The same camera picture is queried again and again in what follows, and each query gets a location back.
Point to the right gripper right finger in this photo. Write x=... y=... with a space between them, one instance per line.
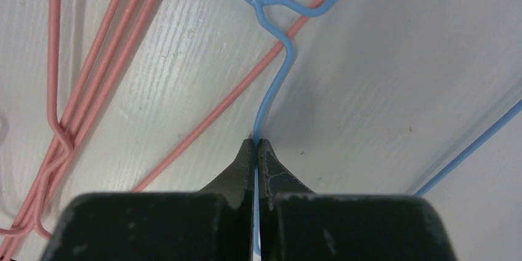
x=299 y=224

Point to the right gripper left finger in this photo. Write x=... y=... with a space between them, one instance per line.
x=213 y=223

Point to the pink wire hanger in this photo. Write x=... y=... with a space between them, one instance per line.
x=318 y=8
x=63 y=140
x=116 y=41

